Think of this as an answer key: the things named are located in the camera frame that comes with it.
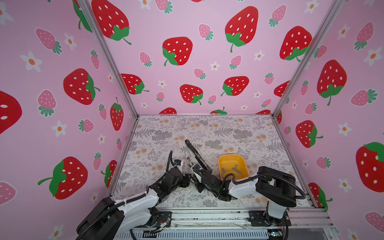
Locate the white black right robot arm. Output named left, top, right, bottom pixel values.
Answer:
left=191, top=164, right=306, bottom=220

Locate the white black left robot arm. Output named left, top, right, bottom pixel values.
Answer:
left=77, top=167, right=192, bottom=240

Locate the yellow plastic tray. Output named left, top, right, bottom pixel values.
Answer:
left=218, top=154, right=250, bottom=180

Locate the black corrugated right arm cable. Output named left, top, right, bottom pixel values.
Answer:
left=224, top=172, right=307, bottom=200

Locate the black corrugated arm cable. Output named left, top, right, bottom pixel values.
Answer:
left=166, top=150, right=181, bottom=169
left=224, top=172, right=307, bottom=200

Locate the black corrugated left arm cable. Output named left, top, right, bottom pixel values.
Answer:
left=166, top=150, right=181, bottom=169

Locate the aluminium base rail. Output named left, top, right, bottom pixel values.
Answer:
left=86, top=207, right=340, bottom=240

